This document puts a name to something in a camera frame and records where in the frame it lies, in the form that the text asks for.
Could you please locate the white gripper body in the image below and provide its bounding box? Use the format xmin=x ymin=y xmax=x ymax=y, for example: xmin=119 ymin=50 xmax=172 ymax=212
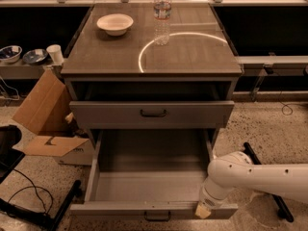
xmin=199 ymin=178 xmax=233 ymax=210

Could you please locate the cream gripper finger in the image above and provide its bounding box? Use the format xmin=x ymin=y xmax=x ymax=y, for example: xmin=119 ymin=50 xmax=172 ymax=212
xmin=195 ymin=205 xmax=212 ymax=219

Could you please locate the grey drawer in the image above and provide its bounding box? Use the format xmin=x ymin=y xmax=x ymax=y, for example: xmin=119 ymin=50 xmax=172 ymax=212
xmin=69 ymin=128 xmax=240 ymax=222
xmin=70 ymin=101 xmax=234 ymax=129

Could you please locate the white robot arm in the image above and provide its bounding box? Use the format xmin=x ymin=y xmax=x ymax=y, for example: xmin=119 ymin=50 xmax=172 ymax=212
xmin=195 ymin=151 xmax=308 ymax=218

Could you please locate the grey top drawer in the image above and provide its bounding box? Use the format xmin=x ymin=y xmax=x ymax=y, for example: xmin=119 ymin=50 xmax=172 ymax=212
xmin=70 ymin=101 xmax=234 ymax=129

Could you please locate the grey drawer cabinet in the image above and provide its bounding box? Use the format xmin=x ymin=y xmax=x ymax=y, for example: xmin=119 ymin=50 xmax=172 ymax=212
xmin=62 ymin=3 xmax=242 ymax=142

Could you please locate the open cardboard box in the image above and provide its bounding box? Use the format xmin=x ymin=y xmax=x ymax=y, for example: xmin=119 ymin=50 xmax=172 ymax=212
xmin=13 ymin=70 xmax=94 ymax=166

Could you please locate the black stand leg right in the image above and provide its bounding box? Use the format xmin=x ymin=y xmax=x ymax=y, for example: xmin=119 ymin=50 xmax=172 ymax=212
xmin=243 ymin=141 xmax=295 ymax=223

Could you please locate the grey side shelf right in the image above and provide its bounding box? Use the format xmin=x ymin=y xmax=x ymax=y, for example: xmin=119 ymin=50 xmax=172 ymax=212
xmin=236 ymin=56 xmax=308 ymax=76

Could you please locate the grey side shelf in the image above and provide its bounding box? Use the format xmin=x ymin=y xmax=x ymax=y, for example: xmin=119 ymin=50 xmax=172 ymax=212
xmin=0 ymin=60 xmax=63 ymax=80
xmin=236 ymin=56 xmax=308 ymax=76

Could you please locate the white bowl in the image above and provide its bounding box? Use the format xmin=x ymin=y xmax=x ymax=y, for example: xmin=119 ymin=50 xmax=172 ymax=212
xmin=96 ymin=13 xmax=134 ymax=37

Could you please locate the clear plastic water bottle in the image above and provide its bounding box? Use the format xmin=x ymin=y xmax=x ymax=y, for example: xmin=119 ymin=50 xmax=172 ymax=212
xmin=153 ymin=0 xmax=171 ymax=45

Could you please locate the black stand left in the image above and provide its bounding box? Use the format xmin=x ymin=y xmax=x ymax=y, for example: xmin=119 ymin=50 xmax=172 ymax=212
xmin=0 ymin=125 xmax=81 ymax=231

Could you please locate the white paper cup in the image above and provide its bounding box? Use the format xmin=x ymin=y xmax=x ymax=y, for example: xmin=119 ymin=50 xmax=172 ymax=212
xmin=46 ymin=44 xmax=64 ymax=65

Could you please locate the blue patterned bowl right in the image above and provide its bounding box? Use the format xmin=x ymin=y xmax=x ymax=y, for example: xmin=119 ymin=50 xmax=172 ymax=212
xmin=22 ymin=49 xmax=48 ymax=65

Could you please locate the blue patterned bowl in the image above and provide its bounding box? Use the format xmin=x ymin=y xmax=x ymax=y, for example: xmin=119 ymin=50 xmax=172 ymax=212
xmin=22 ymin=49 xmax=48 ymax=65
xmin=0 ymin=45 xmax=22 ymax=64

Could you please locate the grey side shelf left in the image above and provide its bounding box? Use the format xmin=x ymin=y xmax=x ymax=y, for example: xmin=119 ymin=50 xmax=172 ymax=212
xmin=0 ymin=60 xmax=63 ymax=80

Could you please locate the blue patterned bowl left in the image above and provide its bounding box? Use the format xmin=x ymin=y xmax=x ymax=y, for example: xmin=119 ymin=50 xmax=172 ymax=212
xmin=0 ymin=45 xmax=22 ymax=64

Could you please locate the black cable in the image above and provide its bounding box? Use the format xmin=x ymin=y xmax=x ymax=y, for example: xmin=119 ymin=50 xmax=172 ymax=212
xmin=6 ymin=167 xmax=55 ymax=215

